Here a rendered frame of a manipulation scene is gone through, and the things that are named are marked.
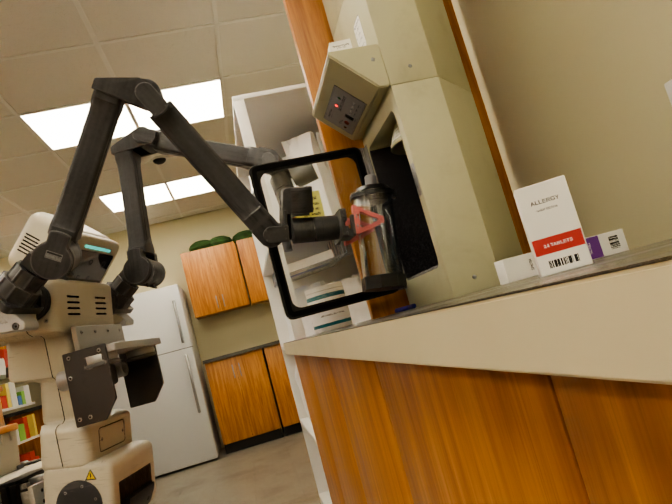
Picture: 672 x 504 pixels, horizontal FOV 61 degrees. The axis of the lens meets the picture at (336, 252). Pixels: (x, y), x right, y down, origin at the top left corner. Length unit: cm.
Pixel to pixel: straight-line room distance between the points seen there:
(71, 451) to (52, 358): 21
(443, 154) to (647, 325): 106
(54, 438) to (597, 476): 125
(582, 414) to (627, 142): 106
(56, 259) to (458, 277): 81
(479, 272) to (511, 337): 92
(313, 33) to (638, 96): 88
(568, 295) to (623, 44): 112
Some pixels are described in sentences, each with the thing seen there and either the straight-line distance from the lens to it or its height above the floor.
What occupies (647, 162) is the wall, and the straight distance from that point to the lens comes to 132.
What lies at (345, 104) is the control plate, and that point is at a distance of 141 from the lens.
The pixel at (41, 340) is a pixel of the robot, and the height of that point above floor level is 109.
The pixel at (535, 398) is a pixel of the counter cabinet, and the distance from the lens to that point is 37.
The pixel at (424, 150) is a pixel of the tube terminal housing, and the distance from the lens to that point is 124.
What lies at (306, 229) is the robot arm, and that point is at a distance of 126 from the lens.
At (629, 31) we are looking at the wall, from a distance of 132.
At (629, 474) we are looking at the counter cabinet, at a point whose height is 84.
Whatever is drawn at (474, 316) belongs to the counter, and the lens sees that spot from 33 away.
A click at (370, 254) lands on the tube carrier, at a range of 128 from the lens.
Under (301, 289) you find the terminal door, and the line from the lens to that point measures 141.
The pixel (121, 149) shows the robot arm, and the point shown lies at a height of 159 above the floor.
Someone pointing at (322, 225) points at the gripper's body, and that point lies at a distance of 127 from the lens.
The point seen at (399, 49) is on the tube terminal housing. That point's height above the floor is 149.
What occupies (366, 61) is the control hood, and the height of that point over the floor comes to 147.
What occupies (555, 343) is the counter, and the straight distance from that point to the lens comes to 26.
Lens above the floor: 95
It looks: 7 degrees up
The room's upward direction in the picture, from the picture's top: 15 degrees counter-clockwise
